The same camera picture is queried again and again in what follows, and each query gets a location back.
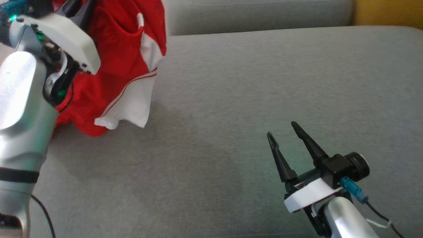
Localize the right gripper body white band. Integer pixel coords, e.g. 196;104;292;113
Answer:
283;169;345;237

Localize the small grey sofa cushion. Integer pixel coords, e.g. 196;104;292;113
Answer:
165;0;357;36

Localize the blue right cable connector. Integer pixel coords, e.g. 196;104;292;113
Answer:
340;176;369;204

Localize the red and white jersey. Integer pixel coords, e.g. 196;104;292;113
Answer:
50;0;167;137

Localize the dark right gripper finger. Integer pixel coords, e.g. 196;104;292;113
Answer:
290;121;329;166
267;132;298;183

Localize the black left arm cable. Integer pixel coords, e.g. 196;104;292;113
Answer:
31;194;57;238

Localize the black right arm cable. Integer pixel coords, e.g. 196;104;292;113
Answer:
365;201;405;238

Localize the large grey sofa seat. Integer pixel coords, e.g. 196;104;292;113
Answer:
29;26;423;238

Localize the blue cable connector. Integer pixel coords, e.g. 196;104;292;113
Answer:
340;176;369;204
0;0;28;21

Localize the thin white right cable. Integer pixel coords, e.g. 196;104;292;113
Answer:
365;218;393;229

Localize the blue left cable connector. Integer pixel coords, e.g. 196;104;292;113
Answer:
0;0;28;21

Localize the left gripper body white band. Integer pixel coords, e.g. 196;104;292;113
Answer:
9;0;101;103

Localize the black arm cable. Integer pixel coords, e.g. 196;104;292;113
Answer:
31;194;57;238
365;201;405;238

